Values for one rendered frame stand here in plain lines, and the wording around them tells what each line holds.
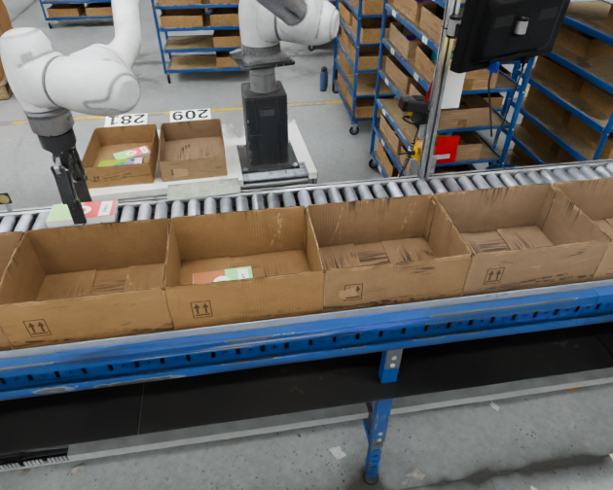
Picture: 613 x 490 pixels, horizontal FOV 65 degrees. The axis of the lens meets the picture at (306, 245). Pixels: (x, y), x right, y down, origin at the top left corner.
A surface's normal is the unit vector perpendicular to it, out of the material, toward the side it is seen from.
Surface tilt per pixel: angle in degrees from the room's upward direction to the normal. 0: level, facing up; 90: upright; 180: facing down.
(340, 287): 90
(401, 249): 0
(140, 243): 90
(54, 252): 90
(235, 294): 91
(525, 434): 0
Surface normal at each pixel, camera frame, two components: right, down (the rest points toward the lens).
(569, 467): 0.00, -0.78
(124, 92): 0.86, 0.36
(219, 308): 0.15, 0.63
